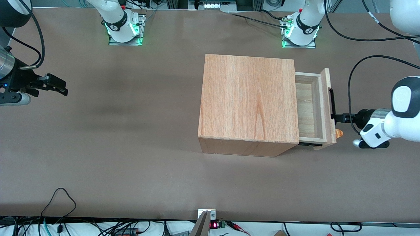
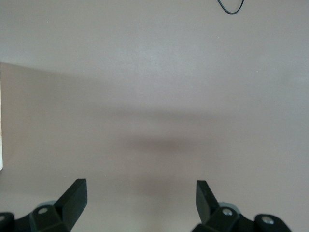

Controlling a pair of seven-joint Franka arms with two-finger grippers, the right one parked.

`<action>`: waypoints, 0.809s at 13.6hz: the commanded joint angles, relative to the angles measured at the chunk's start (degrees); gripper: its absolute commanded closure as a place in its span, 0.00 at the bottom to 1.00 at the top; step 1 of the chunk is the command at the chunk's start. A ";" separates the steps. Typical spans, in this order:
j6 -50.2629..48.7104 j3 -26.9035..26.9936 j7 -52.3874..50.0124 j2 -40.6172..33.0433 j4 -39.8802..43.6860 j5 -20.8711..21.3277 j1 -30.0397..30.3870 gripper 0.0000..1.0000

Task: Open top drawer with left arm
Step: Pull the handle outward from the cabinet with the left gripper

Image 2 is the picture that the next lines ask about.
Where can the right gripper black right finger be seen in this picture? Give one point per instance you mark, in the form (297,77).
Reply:
(217,220)

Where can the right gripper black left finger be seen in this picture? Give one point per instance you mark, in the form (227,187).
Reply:
(60,217)

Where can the light wooden drawer cabinet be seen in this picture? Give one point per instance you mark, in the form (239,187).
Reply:
(1,108)

